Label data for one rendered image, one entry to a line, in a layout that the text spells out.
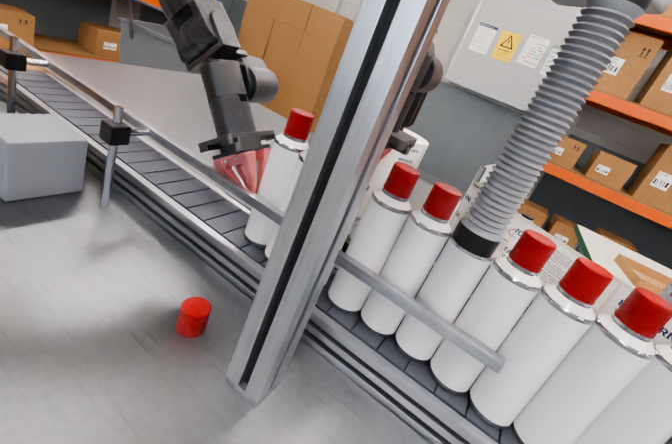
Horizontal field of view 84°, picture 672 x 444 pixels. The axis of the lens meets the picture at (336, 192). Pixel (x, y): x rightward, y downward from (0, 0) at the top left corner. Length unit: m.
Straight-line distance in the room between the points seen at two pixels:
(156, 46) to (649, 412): 2.88
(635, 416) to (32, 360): 0.56
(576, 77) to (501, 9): 4.52
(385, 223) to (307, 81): 3.52
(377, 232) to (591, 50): 0.27
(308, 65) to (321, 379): 3.59
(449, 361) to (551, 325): 0.12
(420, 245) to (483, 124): 4.40
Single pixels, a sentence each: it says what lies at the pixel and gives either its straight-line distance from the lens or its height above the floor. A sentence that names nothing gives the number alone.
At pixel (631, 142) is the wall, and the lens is 4.88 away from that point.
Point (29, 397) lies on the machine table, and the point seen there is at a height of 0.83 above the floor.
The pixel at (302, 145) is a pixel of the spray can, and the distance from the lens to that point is 0.50.
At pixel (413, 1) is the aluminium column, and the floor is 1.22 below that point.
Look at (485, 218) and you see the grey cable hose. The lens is 0.31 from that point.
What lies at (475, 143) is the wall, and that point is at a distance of 4.83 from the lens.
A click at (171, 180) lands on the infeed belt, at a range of 0.68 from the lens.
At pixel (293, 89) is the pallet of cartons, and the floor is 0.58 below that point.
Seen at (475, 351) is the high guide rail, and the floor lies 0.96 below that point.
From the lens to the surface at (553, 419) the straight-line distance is 0.49.
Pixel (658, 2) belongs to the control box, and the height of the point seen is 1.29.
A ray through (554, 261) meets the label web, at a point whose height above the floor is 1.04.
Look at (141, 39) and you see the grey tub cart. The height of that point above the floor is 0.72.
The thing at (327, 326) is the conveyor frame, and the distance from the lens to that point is 0.49.
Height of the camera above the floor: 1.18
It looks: 21 degrees down
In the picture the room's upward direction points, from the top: 22 degrees clockwise
